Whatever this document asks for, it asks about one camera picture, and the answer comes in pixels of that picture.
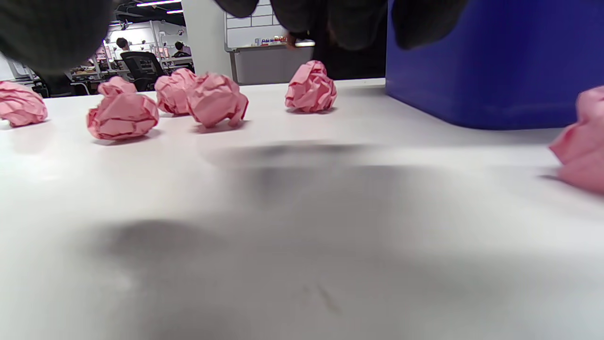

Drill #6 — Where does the person's right hand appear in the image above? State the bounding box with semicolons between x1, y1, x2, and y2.
0;0;470;76

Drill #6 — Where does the pink paper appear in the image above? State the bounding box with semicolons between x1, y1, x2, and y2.
154;68;199;116
549;86;604;194
97;76;138;97
86;91;160;141
186;72;249;129
285;60;338;114
0;80;49;127

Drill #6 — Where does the blue recycling bin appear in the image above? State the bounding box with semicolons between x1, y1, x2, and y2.
386;0;604;130

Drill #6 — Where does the black office chair base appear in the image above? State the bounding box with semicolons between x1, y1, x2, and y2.
120;51;168;91

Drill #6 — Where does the whiteboard on metal stand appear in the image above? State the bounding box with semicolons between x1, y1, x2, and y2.
225;0;316;85

